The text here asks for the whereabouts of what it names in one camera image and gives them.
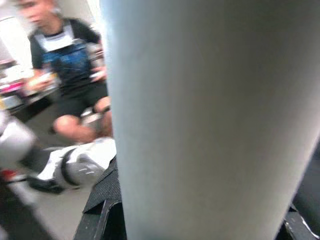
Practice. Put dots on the white threaded table leg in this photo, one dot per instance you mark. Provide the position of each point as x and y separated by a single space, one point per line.
205 112

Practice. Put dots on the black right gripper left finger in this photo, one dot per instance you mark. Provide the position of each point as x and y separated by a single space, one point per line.
105 197

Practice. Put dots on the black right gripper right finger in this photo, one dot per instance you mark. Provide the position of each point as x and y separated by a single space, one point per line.
292 225

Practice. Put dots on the seated person dark shirt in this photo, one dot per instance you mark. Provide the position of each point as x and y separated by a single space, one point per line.
67 62

